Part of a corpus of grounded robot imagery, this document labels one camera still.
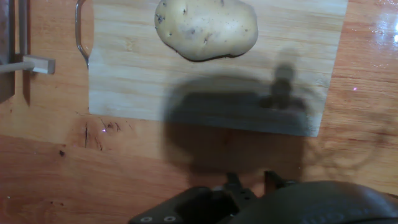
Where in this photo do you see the large yellow potato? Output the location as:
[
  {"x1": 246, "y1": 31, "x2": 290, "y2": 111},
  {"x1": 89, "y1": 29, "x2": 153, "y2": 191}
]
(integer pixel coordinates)
[{"x1": 154, "y1": 0, "x2": 259, "y2": 62}]

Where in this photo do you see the wooden peg rack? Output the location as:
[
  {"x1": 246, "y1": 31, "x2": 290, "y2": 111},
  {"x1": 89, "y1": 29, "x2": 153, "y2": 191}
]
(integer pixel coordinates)
[{"x1": 0, "y1": 0, "x2": 57, "y2": 75}]

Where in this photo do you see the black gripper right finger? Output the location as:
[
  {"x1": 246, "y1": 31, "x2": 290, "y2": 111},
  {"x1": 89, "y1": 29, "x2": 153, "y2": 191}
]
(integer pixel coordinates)
[{"x1": 263, "y1": 170, "x2": 299, "y2": 195}]

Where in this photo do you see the glossy orange wooden base board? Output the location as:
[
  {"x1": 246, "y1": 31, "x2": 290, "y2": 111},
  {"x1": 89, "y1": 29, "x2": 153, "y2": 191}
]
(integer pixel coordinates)
[{"x1": 0, "y1": 0, "x2": 398, "y2": 224}]

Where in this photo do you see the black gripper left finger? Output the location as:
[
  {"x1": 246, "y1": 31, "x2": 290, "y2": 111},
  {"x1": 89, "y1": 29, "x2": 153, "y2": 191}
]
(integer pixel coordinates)
[{"x1": 128, "y1": 171, "x2": 259, "y2": 224}]

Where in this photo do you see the wooden cutting board metal handle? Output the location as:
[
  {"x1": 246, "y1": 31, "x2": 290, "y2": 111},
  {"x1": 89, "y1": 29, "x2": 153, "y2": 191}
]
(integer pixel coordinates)
[{"x1": 75, "y1": 0, "x2": 349, "y2": 138}]

